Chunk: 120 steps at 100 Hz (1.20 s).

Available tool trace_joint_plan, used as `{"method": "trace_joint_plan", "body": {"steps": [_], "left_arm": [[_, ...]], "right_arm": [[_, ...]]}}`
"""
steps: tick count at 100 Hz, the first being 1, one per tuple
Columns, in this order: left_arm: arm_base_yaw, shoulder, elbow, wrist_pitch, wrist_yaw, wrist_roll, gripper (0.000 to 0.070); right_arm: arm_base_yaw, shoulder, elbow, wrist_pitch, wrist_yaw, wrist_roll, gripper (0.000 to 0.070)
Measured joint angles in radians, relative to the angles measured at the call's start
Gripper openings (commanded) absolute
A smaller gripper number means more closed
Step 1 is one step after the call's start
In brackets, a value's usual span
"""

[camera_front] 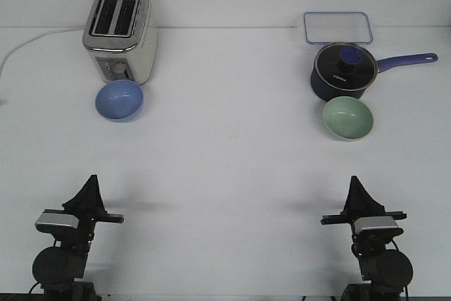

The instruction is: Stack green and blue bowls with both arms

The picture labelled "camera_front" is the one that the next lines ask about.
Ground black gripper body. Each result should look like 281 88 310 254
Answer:
321 211 407 255
44 209 124 250

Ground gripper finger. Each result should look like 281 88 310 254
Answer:
94 175 106 214
343 176 360 215
356 178 385 214
62 175 95 211

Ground green bowl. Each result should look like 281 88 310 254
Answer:
321 97 374 141

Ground blue bowl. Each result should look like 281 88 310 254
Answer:
94 80 144 123

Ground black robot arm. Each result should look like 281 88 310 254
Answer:
32 174 124 300
321 176 414 300

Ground glass pot lid blue knob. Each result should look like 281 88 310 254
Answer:
314 42 377 91

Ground silver two-slot toaster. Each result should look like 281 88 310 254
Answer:
82 0 159 85

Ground clear container blue-rimmed lid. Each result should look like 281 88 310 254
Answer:
303 11 373 44

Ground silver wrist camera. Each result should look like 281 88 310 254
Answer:
35 211 79 233
353 216 404 236

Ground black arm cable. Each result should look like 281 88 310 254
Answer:
385 237 412 301

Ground blue saucepan with handle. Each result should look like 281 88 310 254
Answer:
310 53 438 102

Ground white toaster power cable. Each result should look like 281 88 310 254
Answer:
0 26 87 76

